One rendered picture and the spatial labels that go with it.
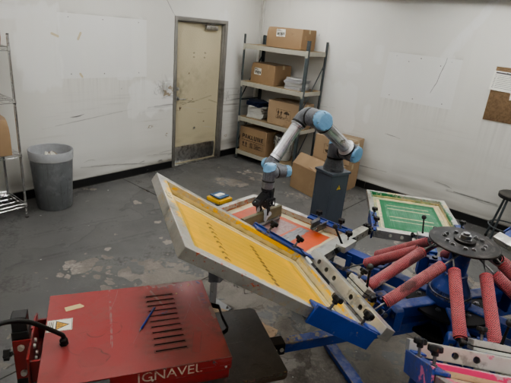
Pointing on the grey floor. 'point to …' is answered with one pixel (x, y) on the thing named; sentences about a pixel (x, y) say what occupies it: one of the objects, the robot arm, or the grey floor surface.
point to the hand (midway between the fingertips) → (261, 219)
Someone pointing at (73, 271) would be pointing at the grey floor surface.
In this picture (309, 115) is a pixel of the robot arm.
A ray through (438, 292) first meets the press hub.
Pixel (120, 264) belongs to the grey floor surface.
